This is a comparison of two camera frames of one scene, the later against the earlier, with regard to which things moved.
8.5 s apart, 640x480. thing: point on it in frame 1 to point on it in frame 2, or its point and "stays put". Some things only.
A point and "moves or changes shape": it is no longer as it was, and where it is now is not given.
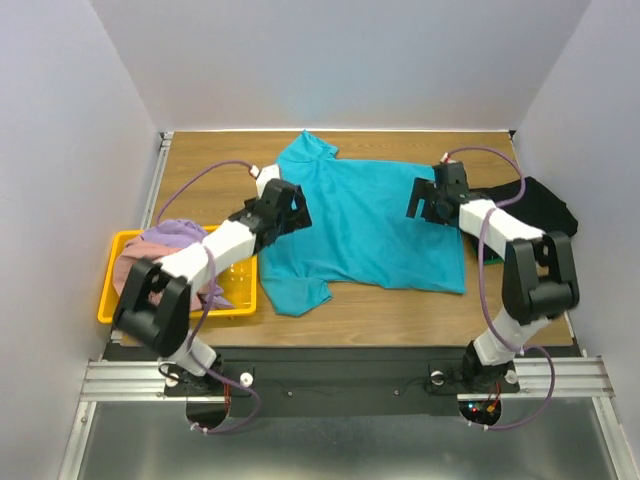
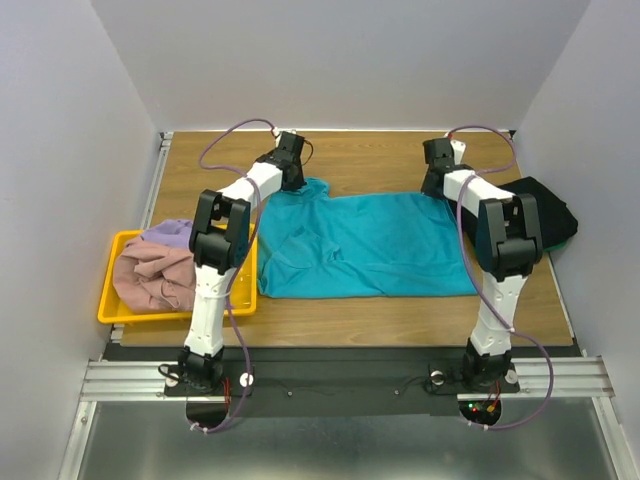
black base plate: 351,382 stays put
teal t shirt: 360,231 moves or changes shape
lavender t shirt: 180,233 stays put
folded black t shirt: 538,207 stays put
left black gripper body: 251,204 to 299,179
